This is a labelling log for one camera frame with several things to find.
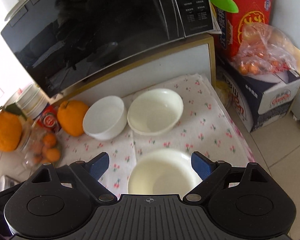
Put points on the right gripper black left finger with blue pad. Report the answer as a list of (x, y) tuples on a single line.
[(87, 175)]

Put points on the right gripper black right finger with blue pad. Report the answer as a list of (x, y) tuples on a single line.
[(212, 175)]

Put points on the cream bowl front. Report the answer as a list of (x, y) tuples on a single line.
[(164, 171)]

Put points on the cream bowl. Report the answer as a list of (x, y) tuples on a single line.
[(155, 112), (164, 171)]

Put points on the white bowl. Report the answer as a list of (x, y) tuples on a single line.
[(106, 118)]

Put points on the cherry print tablecloth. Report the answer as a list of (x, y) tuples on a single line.
[(205, 126)]

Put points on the glass jar of tangerines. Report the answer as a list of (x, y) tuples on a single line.
[(38, 146)]

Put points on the orange on table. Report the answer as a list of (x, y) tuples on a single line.
[(70, 115)]

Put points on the red instant noodle cup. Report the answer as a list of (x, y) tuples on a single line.
[(48, 120)]

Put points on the cream bowl back right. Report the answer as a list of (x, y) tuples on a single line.
[(155, 112)]

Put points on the Ganten water carton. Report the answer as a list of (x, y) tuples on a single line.
[(260, 100)]

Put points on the stack of paper cups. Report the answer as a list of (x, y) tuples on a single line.
[(32, 101)]

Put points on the orange on jar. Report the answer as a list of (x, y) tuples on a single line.
[(12, 121)]

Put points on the wooden shelf under microwave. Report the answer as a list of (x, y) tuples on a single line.
[(193, 55)]

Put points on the plastic bag of oranges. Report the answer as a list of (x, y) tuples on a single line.
[(264, 49)]

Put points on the black microwave oven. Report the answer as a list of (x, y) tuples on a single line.
[(63, 42)]

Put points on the red gift box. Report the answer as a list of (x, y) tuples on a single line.
[(231, 25)]

